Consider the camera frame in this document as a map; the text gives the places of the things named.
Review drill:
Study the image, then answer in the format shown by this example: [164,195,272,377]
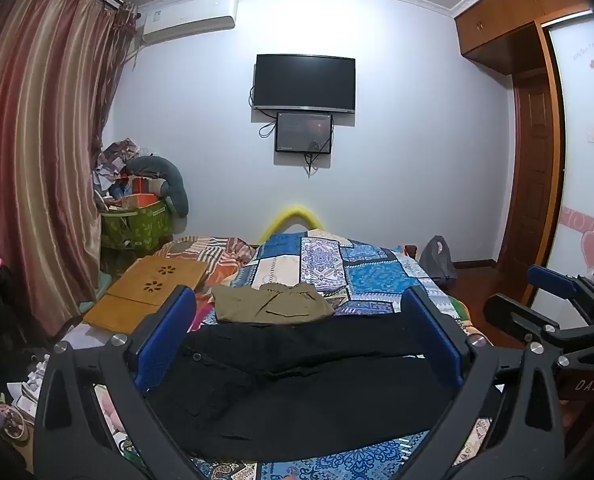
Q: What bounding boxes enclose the black wall television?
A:
[253,53,357,113]

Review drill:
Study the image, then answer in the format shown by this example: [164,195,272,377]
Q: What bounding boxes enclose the orange box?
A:
[130,175,160,208]

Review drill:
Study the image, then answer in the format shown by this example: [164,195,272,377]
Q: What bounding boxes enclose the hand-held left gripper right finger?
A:
[402,285,568,480]

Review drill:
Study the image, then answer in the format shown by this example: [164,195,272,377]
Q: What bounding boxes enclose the pile of scattered papers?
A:
[0,350,45,461]

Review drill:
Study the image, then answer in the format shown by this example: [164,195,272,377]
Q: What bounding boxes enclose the orange striped blanket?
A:
[159,235,258,321]

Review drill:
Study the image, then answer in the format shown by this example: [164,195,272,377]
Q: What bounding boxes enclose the olive green folded pants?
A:
[211,282,337,325]

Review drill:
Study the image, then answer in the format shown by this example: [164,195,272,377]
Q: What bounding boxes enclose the wooden overhead cabinet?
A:
[454,0,594,77]

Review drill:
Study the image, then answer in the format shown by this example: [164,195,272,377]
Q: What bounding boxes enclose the white blue patterned bed sheet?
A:
[392,250,465,318]

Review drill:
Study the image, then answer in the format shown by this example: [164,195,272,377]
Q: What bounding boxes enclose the striped red gold curtain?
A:
[0,0,140,341]

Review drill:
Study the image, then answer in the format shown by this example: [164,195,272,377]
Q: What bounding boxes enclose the green patterned storage box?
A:
[100,195,174,256]

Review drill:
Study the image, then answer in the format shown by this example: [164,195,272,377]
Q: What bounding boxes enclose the blue patchwork blanket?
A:
[187,229,478,480]

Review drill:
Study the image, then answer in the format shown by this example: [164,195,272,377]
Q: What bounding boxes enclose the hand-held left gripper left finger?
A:
[33,285,213,480]

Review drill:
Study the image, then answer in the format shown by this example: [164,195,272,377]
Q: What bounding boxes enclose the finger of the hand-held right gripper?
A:
[527,266,594,313]
[484,294,594,356]

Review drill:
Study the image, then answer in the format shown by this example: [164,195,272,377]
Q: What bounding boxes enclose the grey bag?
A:
[418,235,458,288]

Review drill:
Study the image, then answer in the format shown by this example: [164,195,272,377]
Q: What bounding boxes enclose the black pants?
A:
[144,310,498,463]

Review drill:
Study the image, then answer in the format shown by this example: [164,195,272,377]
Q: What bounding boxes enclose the small black wall monitor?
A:
[275,112,334,155]

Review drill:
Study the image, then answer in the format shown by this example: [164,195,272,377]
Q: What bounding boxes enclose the yellow foam tube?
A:
[258,204,328,246]

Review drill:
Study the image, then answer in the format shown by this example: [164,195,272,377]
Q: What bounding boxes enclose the brown wooden door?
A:
[497,72,554,273]

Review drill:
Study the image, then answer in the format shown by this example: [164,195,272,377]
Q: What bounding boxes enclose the white air conditioner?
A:
[140,0,239,45]

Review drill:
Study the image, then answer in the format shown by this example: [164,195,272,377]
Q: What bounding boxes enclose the black cable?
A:
[303,115,335,177]
[249,85,279,139]

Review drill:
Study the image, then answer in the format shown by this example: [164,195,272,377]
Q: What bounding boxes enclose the bamboo lap desk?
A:
[83,255,213,333]

